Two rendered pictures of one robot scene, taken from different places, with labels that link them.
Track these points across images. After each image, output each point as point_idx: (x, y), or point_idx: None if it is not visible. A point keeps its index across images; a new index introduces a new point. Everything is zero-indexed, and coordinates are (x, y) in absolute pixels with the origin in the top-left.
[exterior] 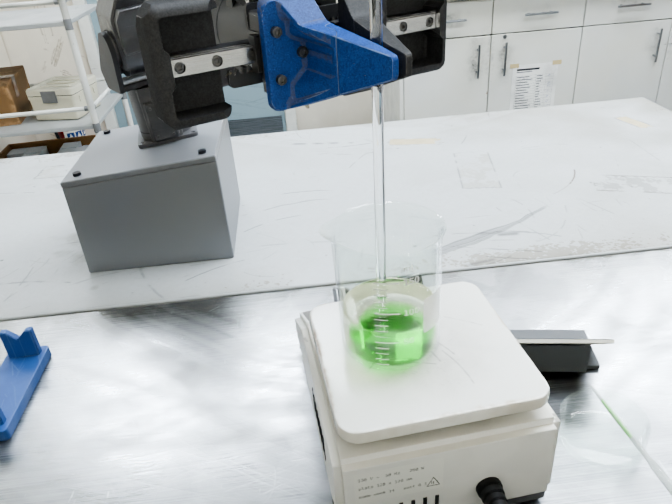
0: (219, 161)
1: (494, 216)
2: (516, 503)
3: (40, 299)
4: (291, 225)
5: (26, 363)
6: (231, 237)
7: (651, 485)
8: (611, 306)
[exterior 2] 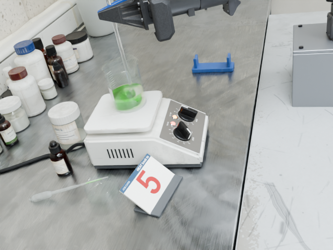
0: (304, 58)
1: (316, 230)
2: None
3: (273, 62)
4: (328, 126)
5: (223, 66)
6: (296, 97)
7: (79, 197)
8: (172, 241)
